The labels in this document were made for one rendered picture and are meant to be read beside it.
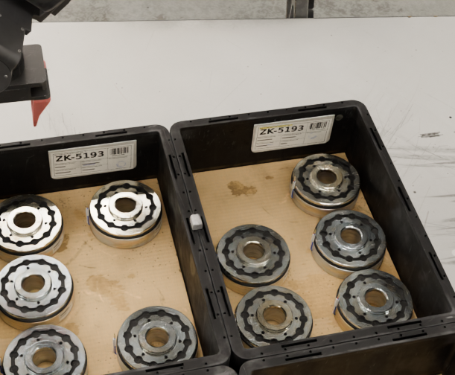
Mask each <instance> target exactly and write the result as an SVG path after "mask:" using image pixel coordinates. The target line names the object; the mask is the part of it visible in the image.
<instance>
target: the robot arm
mask: <svg viewBox="0 0 455 375"><path fill-rule="evenodd" d="M70 1H71V0H0V103H12V102H19V101H27V100H30V101H31V111H32V117H33V123H34V126H36V125H37V122H38V120H39V116H40V115H41V114H42V112H43V111H44V109H45V108H46V106H47V105H48V104H49V103H50V101H51V93H50V87H49V82H48V72H47V68H46V62H45V61H44V60H43V55H42V46H41V45H39V44H33V45H23V43H24V38H25V35H28V34H29V33H30V32H31V28H32V19H35V20H37V21H38V22H40V23H41V22H42V21H43V20H44V19H46V18H47V17H48V16H49V15H50V14H52V15H54V16H56V15H57V14H58V13H59V12H60V11H61V10H62V9H63V8H64V7H65V6H66V5H67V4H68V3H69V2H70Z"/></svg>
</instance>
